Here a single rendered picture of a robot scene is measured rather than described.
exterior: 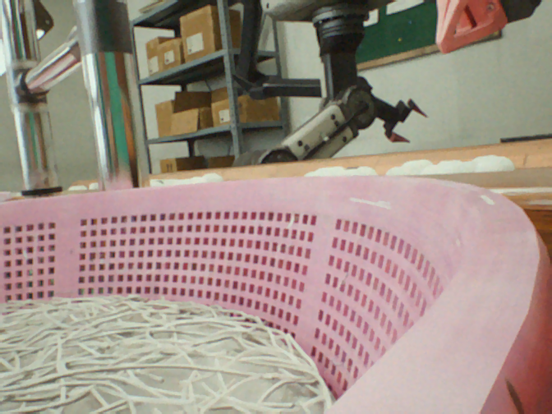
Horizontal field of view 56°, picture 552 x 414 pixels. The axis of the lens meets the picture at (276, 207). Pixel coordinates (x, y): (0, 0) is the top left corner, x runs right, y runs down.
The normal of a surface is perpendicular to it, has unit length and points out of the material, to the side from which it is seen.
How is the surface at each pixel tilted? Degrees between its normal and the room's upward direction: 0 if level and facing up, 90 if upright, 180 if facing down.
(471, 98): 90
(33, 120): 90
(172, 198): 75
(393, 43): 90
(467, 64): 90
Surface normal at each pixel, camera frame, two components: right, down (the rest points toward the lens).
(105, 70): 0.18, 0.07
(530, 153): -0.63, -0.60
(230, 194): -0.67, -0.12
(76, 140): 0.68, 0.00
